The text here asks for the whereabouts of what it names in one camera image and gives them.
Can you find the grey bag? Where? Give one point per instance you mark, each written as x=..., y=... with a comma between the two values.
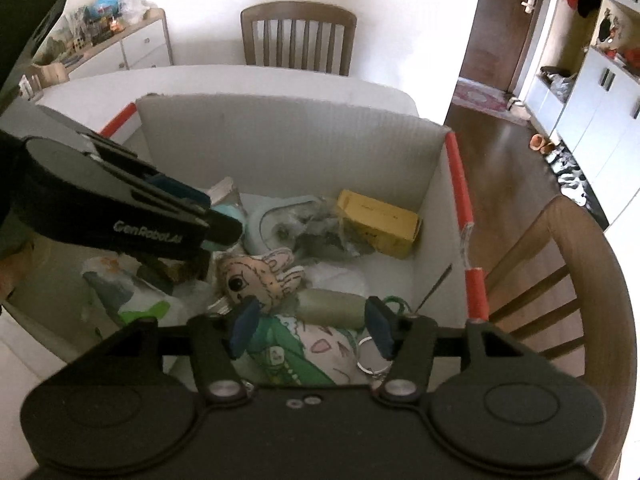
x=325, y=237

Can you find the brown door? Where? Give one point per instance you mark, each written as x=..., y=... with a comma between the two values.
x=500, y=35

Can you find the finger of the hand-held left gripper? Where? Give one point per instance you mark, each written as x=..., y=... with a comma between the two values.
x=225, y=230
x=172, y=187

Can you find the doll with green clothes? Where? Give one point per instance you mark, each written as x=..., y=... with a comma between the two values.
x=300, y=355

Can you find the white sideboard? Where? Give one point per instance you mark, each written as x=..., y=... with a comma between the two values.
x=130, y=45

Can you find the red cardboard box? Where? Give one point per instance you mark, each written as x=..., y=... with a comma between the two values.
x=300, y=145

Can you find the wooden chair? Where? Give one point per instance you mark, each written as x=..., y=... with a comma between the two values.
x=595, y=270
x=300, y=15

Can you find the patterned doormat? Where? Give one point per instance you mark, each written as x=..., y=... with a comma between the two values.
x=487, y=100

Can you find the mint green case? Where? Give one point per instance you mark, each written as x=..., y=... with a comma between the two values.
x=265, y=225

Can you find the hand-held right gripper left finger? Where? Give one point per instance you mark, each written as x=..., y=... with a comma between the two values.
x=245, y=327

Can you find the white plastic bag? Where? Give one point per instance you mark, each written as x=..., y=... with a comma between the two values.
x=134, y=6

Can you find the wooden basket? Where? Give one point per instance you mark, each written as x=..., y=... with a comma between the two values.
x=50, y=75

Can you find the white slippers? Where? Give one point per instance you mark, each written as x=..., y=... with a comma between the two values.
x=516, y=103

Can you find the white round pad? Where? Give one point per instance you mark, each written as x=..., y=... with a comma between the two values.
x=340, y=280

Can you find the bags in cabinet niche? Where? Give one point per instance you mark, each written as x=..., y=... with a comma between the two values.
x=557, y=85

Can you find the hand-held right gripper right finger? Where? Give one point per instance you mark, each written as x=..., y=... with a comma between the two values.
x=377, y=327

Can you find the white patterned cloth pouch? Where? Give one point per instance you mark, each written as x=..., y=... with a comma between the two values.
x=135, y=295

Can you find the orange slippers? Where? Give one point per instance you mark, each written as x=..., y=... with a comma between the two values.
x=541, y=143

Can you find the yellow box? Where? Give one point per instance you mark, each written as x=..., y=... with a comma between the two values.
x=380, y=222

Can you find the row of shoes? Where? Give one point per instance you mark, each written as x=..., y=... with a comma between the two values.
x=572, y=175

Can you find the grey green tube pouch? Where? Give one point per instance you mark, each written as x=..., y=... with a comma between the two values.
x=330, y=310

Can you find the white wall cabinet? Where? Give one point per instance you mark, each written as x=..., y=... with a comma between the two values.
x=605, y=120

